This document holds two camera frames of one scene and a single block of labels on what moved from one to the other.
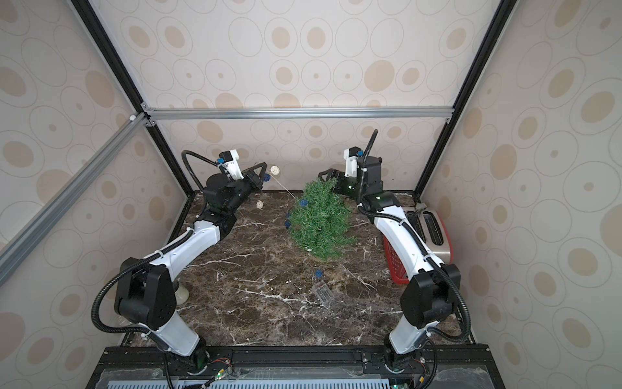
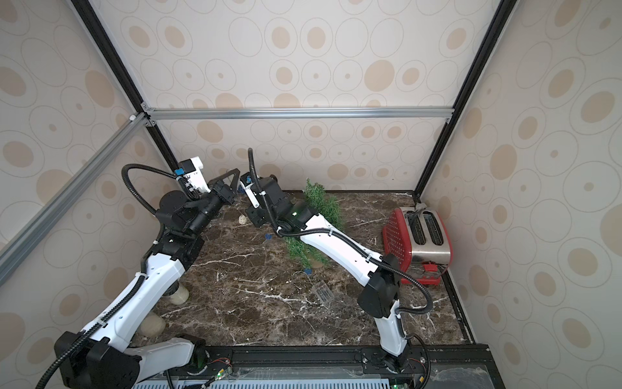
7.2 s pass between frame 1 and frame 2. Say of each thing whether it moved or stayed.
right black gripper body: moved
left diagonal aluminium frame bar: stayed
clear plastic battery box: stayed
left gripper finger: moved
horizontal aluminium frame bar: stayed
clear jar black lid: stayed
